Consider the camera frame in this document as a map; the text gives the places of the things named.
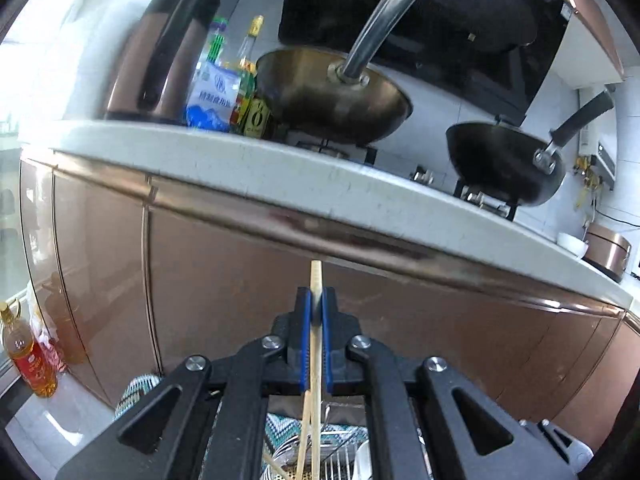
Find black gas stove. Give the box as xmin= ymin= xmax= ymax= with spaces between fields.
xmin=285 ymin=132 xmax=518 ymax=221

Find sliding glass door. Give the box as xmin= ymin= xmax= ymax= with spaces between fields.
xmin=0 ymin=45 xmax=32 ymax=361

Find black power cable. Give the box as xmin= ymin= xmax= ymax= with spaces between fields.
xmin=580 ymin=200 xmax=640 ymax=241

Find black wok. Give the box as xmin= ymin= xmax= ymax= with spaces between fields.
xmin=446 ymin=91 xmax=615 ymax=208

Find red plastic bag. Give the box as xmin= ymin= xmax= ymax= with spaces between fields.
xmin=30 ymin=310 xmax=68 ymax=373

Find yellow cap oil bottle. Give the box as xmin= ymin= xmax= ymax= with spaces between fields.
xmin=235 ymin=15 xmax=265 ymax=111

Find copper wall cabinets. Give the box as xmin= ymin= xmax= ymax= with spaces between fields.
xmin=545 ymin=0 xmax=626 ymax=81

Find white blue salt bag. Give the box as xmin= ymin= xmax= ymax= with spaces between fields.
xmin=186 ymin=62 xmax=240 ymax=133

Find copper base cabinets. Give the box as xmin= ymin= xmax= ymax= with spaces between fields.
xmin=20 ymin=152 xmax=640 ymax=453

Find brass pipe valves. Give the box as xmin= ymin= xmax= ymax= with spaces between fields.
xmin=574 ymin=157 xmax=601 ymax=211

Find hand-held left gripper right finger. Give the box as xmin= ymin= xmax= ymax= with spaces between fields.
xmin=320 ymin=287 xmax=576 ymax=480

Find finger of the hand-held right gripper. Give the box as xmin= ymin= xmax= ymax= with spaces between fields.
xmin=520 ymin=420 xmax=596 ymax=480

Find black range hood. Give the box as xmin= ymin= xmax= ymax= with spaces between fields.
xmin=277 ymin=0 xmax=573 ymax=126

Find green cap bottle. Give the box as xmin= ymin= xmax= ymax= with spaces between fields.
xmin=200 ymin=16 xmax=228 ymax=68

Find wire utensil holder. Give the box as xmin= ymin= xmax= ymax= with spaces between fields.
xmin=262 ymin=405 xmax=371 ymax=480

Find brass wok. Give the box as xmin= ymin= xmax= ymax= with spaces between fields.
xmin=256 ymin=0 xmax=446 ymax=146

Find white bowl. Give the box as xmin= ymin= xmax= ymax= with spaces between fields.
xmin=556 ymin=231 xmax=588 ymax=260

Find yellow label dark bottle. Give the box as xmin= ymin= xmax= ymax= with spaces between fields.
xmin=242 ymin=95 xmax=273 ymax=138

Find copper rice cooker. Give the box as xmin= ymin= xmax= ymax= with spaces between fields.
xmin=582 ymin=223 xmax=632 ymax=283

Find brown thermos kettle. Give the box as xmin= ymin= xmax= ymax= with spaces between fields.
xmin=102 ymin=0 xmax=221 ymax=122

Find white water heater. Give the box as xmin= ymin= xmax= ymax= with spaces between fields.
xmin=580 ymin=127 xmax=617 ymax=183

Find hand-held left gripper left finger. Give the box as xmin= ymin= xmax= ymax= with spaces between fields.
xmin=55 ymin=287 xmax=313 ymax=480

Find zigzag woven mat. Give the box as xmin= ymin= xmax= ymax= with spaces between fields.
xmin=114 ymin=374 xmax=368 ymax=480

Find large cooking oil bottle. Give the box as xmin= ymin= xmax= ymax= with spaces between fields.
xmin=0 ymin=299 xmax=58 ymax=398

